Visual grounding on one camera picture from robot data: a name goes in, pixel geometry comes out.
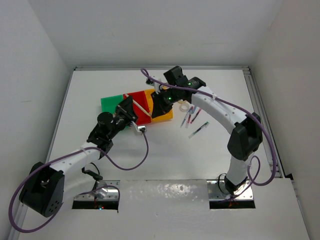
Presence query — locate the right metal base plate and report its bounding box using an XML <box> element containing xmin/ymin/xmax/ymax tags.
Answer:
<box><xmin>207</xmin><ymin>179</ymin><xmax>256</xmax><ymax>201</ymax></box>

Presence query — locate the metal base plate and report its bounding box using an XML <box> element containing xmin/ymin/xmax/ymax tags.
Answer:
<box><xmin>73</xmin><ymin>180</ymin><xmax>120</xmax><ymax>202</ymax></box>
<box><xmin>207</xmin><ymin>179</ymin><xmax>256</xmax><ymax>201</ymax></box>

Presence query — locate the yellow plastic bin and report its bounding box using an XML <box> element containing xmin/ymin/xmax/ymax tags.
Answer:
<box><xmin>144</xmin><ymin>89</ymin><xmax>174</xmax><ymax>123</ymax></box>

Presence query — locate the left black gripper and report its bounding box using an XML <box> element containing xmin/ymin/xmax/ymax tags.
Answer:
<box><xmin>107</xmin><ymin>94</ymin><xmax>138</xmax><ymax>140</ymax></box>

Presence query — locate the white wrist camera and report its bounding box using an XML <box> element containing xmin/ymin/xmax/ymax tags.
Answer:
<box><xmin>145</xmin><ymin>75</ymin><xmax>165</xmax><ymax>95</ymax></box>
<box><xmin>130</xmin><ymin>121</ymin><xmax>147</xmax><ymax>136</ymax></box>

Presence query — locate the green plastic bin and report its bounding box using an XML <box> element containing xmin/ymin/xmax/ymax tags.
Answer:
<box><xmin>100</xmin><ymin>93</ymin><xmax>131</xmax><ymax>130</ymax></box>

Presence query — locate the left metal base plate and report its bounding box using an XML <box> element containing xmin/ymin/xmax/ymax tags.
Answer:
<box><xmin>73</xmin><ymin>180</ymin><xmax>120</xmax><ymax>202</ymax></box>

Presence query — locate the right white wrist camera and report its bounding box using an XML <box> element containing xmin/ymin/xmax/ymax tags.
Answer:
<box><xmin>145</xmin><ymin>75</ymin><xmax>165</xmax><ymax>95</ymax></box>

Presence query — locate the purple cable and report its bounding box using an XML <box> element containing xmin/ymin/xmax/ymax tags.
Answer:
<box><xmin>139</xmin><ymin>67</ymin><xmax>278</xmax><ymax>201</ymax></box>
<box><xmin>8</xmin><ymin>127</ymin><xmax>150</xmax><ymax>234</ymax></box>

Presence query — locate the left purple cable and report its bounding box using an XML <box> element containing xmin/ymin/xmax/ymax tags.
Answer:
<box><xmin>8</xmin><ymin>127</ymin><xmax>150</xmax><ymax>234</ymax></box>

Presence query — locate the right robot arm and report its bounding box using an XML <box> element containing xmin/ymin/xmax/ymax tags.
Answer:
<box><xmin>146</xmin><ymin>66</ymin><xmax>263</xmax><ymax>195</ymax></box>

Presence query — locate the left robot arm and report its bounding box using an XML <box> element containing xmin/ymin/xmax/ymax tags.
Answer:
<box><xmin>19</xmin><ymin>96</ymin><xmax>138</xmax><ymax>218</ymax></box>

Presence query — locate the magenta ink pen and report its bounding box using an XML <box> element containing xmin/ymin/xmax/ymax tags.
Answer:
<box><xmin>190</xmin><ymin>108</ymin><xmax>202</xmax><ymax>124</ymax></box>

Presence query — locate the green ink pen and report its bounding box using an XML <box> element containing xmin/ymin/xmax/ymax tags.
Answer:
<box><xmin>188</xmin><ymin>121</ymin><xmax>210</xmax><ymax>139</ymax></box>

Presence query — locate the red plastic bin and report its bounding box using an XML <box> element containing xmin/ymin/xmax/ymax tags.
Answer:
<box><xmin>123</xmin><ymin>91</ymin><xmax>151</xmax><ymax>125</ymax></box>

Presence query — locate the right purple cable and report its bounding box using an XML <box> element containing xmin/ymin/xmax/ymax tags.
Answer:
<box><xmin>139</xmin><ymin>67</ymin><xmax>278</xmax><ymax>201</ymax></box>

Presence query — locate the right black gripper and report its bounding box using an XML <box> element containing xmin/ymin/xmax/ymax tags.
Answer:
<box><xmin>151</xmin><ymin>86</ymin><xmax>179</xmax><ymax>118</ymax></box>

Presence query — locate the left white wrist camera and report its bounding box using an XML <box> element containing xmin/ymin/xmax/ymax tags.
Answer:
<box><xmin>130</xmin><ymin>121</ymin><xmax>147</xmax><ymax>136</ymax></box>

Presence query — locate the small white tape roll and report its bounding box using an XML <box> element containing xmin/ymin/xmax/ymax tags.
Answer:
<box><xmin>178</xmin><ymin>101</ymin><xmax>190</xmax><ymax>113</ymax></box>

